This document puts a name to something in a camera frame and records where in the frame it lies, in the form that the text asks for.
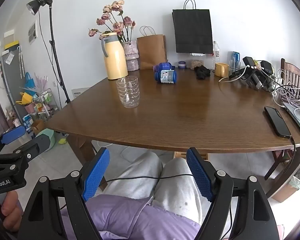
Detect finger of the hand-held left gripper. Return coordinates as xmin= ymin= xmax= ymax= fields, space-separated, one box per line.
xmin=0 ymin=126 xmax=26 ymax=155
xmin=14 ymin=134 xmax=52 ymax=167

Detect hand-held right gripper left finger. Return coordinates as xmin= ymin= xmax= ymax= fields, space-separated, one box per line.
xmin=17 ymin=147 xmax=111 ymax=240

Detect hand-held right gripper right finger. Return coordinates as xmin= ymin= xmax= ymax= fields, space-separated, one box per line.
xmin=186 ymin=147 xmax=280 ymax=240

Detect blue cup with purple lid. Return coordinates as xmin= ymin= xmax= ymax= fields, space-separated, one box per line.
xmin=153 ymin=62 xmax=177 ymax=83

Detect clear plastic cup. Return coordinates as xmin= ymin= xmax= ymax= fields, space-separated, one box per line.
xmin=116 ymin=76 xmax=140 ymax=109

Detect person's left hand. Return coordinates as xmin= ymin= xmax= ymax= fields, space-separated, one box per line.
xmin=1 ymin=191 xmax=24 ymax=233

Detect person's right leg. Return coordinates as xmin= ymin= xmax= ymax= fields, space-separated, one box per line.
xmin=152 ymin=157 xmax=203 ymax=225

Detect person's leg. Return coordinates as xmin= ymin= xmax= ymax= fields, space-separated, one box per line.
xmin=152 ymin=157 xmax=203 ymax=225
xmin=100 ymin=151 xmax=163 ymax=207

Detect wooden crate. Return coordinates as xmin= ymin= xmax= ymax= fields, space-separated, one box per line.
xmin=174 ymin=151 xmax=210 ymax=162

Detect yellow bag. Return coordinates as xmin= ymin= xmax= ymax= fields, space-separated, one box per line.
xmin=16 ymin=92 xmax=34 ymax=105

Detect white rolling cart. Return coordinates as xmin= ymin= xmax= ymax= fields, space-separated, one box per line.
xmin=35 ymin=89 xmax=60 ymax=120

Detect person's left leg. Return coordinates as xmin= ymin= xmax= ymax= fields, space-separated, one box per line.
xmin=100 ymin=151 xmax=163 ymax=207

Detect grey refrigerator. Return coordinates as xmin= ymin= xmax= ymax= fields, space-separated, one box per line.
xmin=0 ymin=46 xmax=28 ymax=130

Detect purple jacket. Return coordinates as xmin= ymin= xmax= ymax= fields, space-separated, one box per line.
xmin=61 ymin=195 xmax=201 ymax=240

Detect cardboard box with green liner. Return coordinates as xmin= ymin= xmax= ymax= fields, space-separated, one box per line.
xmin=272 ymin=170 xmax=300 ymax=203

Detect black smartphone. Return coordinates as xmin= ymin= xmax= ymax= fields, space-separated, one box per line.
xmin=264 ymin=106 xmax=292 ymax=138

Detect black gloves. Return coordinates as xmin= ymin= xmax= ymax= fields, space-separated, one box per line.
xmin=194 ymin=65 xmax=211 ymax=80

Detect yellow mug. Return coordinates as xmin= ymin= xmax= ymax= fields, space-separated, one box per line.
xmin=214 ymin=63 xmax=230 ymax=77

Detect black power strip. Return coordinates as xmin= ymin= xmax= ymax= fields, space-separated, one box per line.
xmin=229 ymin=67 xmax=250 ymax=80

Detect clear glass jar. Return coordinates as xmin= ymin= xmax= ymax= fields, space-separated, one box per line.
xmin=189 ymin=59 xmax=205 ymax=70

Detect black charger dock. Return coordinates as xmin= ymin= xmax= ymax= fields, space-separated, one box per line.
xmin=242 ymin=56 xmax=263 ymax=90

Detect yellow thermos jug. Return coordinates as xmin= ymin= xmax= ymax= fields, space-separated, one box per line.
xmin=101 ymin=32 xmax=128 ymax=80

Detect grey laptop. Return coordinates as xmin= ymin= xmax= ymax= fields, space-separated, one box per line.
xmin=282 ymin=102 xmax=300 ymax=135

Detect glass with blue items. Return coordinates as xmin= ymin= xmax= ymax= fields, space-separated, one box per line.
xmin=230 ymin=51 xmax=241 ymax=70

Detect clear water bottle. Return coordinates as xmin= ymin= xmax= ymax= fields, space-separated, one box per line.
xmin=212 ymin=41 xmax=220 ymax=70

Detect pink glass vase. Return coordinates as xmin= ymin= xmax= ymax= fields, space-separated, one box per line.
xmin=122 ymin=41 xmax=140 ymax=71

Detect black power adapter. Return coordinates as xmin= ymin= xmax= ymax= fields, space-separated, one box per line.
xmin=260 ymin=60 xmax=275 ymax=75

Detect brown paper bag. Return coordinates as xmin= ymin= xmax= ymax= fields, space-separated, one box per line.
xmin=137 ymin=26 xmax=167 ymax=70

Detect wooden chair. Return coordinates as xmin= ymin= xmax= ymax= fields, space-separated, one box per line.
xmin=264 ymin=58 xmax=300 ymax=198

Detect dried pink flower bouquet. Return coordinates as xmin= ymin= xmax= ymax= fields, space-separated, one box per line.
xmin=88 ymin=0 xmax=136 ymax=43

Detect black paper bag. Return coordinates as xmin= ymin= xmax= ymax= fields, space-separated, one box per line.
xmin=172 ymin=0 xmax=213 ymax=54

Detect white wall heater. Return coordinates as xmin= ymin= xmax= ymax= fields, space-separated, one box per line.
xmin=71 ymin=87 xmax=90 ymax=103

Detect black phone cable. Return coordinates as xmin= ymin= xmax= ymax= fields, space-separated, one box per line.
xmin=289 ymin=135 xmax=297 ymax=162

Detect white wall vent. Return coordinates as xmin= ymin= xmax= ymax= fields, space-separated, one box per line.
xmin=28 ymin=21 xmax=38 ymax=45

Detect white cable bundle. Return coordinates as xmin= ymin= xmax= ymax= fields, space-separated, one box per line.
xmin=272 ymin=69 xmax=300 ymax=108

